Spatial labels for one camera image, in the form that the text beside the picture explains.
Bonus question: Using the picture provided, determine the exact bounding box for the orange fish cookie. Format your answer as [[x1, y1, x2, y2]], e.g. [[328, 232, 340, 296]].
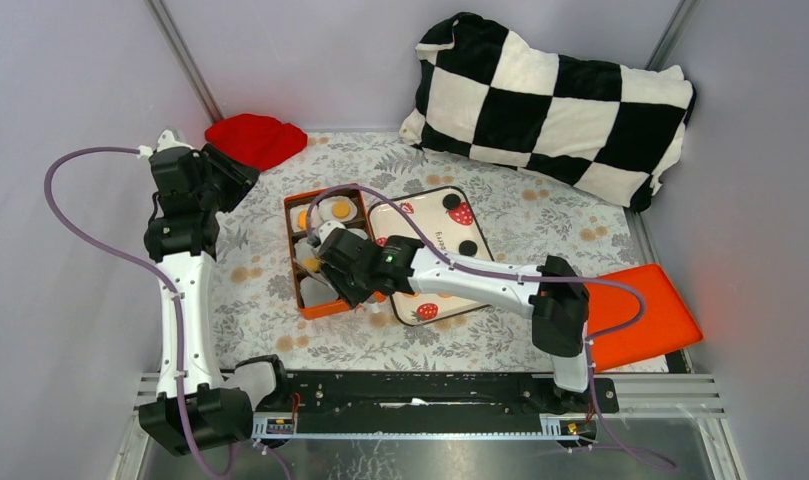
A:
[[297, 210, 308, 230], [301, 257, 321, 273]]

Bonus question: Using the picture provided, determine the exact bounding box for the round orange cookie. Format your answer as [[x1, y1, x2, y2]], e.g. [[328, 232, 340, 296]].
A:
[[330, 200, 352, 220]]

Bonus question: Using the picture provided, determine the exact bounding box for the orange cookie tin box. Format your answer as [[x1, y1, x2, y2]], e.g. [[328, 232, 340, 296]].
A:
[[283, 189, 372, 320]]

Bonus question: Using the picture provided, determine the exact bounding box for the white strawberry tray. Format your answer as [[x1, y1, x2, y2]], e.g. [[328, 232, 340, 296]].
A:
[[368, 186, 494, 326]]

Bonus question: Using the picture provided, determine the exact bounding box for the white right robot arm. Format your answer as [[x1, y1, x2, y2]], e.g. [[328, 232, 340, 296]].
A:
[[311, 227, 594, 412]]

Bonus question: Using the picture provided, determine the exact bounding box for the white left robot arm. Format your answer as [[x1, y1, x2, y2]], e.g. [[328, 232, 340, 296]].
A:
[[139, 144, 291, 456]]

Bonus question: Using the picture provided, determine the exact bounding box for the red knit hat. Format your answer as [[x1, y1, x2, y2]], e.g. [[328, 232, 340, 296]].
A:
[[204, 113, 308, 172]]

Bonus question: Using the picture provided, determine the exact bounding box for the black round cookie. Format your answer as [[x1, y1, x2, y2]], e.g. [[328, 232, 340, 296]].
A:
[[458, 240, 479, 257], [442, 193, 463, 211]]

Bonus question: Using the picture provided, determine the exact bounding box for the floral table mat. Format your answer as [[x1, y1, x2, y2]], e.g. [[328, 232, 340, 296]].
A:
[[210, 132, 643, 372]]

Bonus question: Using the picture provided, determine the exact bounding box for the black white checkered pillow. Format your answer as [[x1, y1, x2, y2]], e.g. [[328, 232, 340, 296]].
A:
[[399, 12, 696, 212]]

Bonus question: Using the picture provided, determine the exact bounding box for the orange tin lid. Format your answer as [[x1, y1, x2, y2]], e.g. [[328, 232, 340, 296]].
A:
[[586, 264, 703, 372]]

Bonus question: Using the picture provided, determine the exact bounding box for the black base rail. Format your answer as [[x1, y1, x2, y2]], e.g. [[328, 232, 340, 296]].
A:
[[252, 370, 620, 439]]

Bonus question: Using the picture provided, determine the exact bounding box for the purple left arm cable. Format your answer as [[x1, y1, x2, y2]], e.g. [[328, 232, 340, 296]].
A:
[[43, 146, 240, 480]]

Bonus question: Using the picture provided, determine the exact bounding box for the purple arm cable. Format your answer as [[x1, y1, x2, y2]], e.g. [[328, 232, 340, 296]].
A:
[[304, 184, 678, 474], [43, 146, 240, 480]]

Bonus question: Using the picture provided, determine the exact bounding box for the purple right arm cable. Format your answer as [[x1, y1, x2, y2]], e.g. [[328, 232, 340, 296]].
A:
[[304, 184, 678, 474]]

